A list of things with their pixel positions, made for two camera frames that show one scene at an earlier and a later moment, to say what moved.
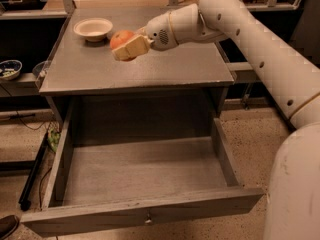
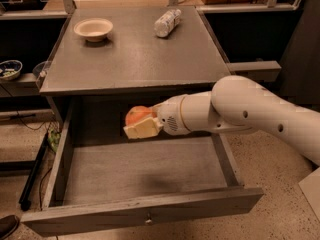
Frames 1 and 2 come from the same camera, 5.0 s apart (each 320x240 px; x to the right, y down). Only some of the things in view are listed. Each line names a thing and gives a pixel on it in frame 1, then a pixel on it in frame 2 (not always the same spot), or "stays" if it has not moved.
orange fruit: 120,38 → 138,114
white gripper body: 158,30 → 170,115
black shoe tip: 8,225 stays
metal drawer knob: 148,220 stays
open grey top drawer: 112,182 stays
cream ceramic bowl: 93,29 stays
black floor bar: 24,201 stays
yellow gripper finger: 143,31 → 156,109
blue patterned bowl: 10,69 stays
